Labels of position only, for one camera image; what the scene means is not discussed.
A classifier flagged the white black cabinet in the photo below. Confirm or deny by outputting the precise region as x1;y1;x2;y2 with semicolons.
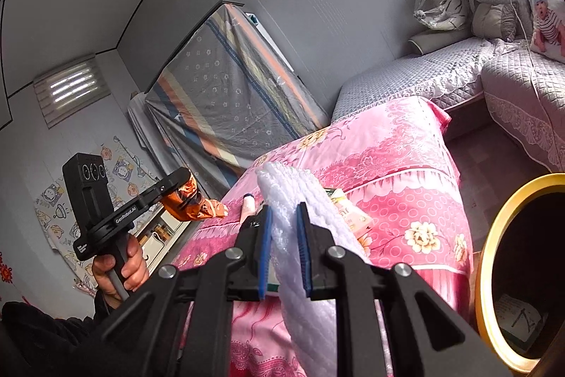
132;208;198;273

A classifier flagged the grey bolster pillow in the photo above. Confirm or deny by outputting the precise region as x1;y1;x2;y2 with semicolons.
408;29;471;55

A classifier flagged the orange snack wrapper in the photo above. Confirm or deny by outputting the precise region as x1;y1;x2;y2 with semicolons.
161;175;229;222

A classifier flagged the paper in bin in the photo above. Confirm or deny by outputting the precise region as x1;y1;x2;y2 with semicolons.
494;294;542;342

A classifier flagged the pink cream tube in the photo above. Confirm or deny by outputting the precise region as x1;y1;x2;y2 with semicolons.
239;193;257;224

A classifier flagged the striped cloth covered wardrobe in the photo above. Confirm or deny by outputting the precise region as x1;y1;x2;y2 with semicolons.
128;2;329;199

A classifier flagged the black sleeve left forearm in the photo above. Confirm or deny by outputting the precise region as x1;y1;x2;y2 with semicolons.
1;290;121;376

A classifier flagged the grey quilted sofa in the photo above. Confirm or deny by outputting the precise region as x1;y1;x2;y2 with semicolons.
332;0;564;172

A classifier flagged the pink cartoon box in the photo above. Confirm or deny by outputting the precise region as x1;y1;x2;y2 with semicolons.
326;188;374;238

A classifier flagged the left baby print pillow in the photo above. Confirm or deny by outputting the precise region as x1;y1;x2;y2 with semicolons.
530;0;565;63

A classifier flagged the cartoon wall sticker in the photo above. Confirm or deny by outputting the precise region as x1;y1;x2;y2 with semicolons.
35;136;162;296

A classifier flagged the yellow rimmed trash bin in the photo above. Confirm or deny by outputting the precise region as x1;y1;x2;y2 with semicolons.
475;173;564;376

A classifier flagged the white charging cable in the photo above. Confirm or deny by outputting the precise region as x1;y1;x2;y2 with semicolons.
502;0;553;130

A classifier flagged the wall vent window blind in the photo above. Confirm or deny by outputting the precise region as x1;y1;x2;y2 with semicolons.
32;54;111;128

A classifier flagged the person's left hand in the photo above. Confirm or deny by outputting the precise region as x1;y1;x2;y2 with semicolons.
91;234;150;309

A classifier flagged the grey ruffled cushion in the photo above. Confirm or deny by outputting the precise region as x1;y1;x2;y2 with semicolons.
471;1;517;42

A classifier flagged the plastic wrapped tiger plush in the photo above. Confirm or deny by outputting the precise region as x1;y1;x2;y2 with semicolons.
414;0;469;31

